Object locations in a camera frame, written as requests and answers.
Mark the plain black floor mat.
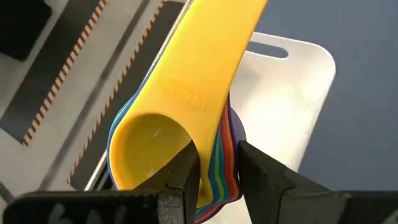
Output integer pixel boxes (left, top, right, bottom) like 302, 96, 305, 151
0, 0, 52, 62

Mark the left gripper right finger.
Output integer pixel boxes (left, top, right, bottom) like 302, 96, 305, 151
237, 140, 398, 224

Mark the red measuring cup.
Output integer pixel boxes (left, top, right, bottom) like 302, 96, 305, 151
198, 102, 234, 222

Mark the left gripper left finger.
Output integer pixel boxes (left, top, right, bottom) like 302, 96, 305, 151
2, 139, 200, 224

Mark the teal measuring cup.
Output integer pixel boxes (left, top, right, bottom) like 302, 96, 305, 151
114, 102, 228, 218

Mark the black aluminium table frame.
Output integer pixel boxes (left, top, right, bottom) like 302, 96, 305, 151
83, 149, 114, 191

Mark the black floor mat striped edge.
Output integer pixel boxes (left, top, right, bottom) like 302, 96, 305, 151
67, 0, 187, 185
0, 0, 107, 147

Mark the white plastic basket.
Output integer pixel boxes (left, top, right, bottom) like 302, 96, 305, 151
201, 32, 336, 224

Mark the orange measuring cup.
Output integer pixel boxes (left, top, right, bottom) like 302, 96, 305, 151
200, 99, 240, 223

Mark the yellow measuring cup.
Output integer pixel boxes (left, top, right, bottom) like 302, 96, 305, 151
111, 0, 269, 208

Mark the purple measuring cup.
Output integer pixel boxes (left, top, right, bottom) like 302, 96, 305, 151
195, 93, 248, 224

